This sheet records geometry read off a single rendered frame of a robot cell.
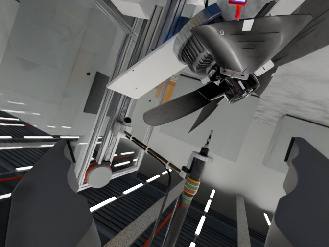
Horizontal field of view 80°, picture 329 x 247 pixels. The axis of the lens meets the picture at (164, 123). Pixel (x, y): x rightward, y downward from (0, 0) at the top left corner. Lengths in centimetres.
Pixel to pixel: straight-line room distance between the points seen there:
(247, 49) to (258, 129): 1246
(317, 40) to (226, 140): 554
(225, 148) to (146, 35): 528
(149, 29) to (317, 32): 84
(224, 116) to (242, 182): 744
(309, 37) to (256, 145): 1225
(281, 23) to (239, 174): 1268
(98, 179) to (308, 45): 118
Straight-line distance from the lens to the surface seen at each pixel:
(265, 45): 52
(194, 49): 74
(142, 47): 125
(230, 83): 71
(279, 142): 790
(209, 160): 63
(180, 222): 71
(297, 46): 77
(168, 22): 90
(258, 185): 1321
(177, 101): 73
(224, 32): 47
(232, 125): 623
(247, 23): 46
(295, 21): 49
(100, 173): 130
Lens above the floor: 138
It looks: 3 degrees up
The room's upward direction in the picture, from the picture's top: 160 degrees counter-clockwise
